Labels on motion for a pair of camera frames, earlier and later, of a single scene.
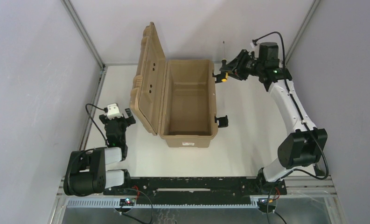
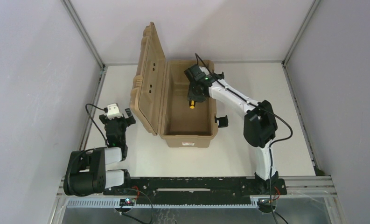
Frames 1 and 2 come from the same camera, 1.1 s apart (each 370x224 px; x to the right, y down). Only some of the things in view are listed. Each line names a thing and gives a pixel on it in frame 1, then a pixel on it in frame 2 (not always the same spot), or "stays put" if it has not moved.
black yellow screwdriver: x=225 y=73 to x=192 y=104
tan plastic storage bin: x=175 y=100 stays put
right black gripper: x=234 y=66 to x=193 y=94
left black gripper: x=117 y=121 stays put
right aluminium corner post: x=314 y=8 stays put
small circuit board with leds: x=127 y=201 stays put
